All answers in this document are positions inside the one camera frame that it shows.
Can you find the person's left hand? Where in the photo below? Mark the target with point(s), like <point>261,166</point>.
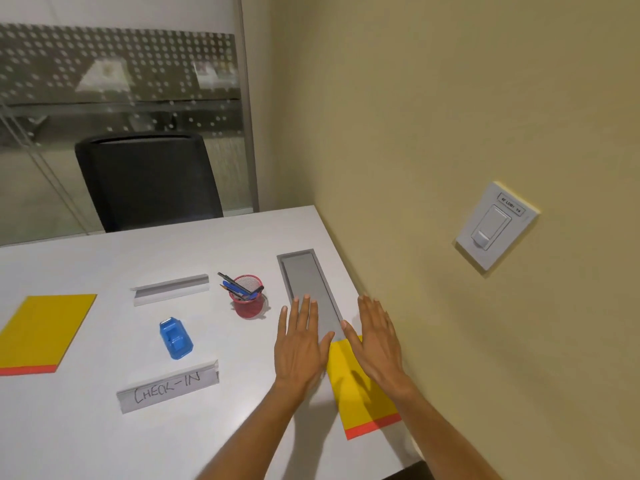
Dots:
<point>298,353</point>

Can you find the person's right hand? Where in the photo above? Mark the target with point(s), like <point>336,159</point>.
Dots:
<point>376,347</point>

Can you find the person's left middle finger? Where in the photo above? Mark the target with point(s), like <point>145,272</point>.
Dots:
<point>304,315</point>

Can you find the person's left little finger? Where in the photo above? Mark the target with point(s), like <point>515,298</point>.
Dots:
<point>282,322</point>

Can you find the person's left thumb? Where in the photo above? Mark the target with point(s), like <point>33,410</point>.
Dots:
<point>326,345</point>

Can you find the person's right thumb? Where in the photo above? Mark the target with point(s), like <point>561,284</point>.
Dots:
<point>350,335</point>

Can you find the person's left forearm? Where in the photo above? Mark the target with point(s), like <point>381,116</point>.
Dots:
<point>248,432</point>

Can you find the person's right forearm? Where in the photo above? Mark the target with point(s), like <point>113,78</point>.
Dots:
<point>442,441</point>

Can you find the red mesh pen holder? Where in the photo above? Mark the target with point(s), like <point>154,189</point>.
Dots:
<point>248,298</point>

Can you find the blue pen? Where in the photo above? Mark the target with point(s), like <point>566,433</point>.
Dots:
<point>240,290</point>

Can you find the black pen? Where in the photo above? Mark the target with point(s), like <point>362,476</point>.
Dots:
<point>234,283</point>

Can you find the small yellow folder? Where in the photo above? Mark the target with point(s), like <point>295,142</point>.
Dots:
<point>361,400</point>

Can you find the blue stapler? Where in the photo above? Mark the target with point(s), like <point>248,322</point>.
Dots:
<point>175,338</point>

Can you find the white blank name sign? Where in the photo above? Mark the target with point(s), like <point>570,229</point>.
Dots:
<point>170,288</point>

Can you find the white handwritten name sign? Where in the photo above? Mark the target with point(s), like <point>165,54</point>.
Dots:
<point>167,387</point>

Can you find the black office chair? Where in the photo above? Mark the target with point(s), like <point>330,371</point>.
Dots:
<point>150,180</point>

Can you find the large yellow folder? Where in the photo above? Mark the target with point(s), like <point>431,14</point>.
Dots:
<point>42,333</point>

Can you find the glass partition with dots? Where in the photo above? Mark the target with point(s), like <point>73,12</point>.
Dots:
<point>120,114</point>

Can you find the white wall switch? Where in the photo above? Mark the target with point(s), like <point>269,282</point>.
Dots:
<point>495,225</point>

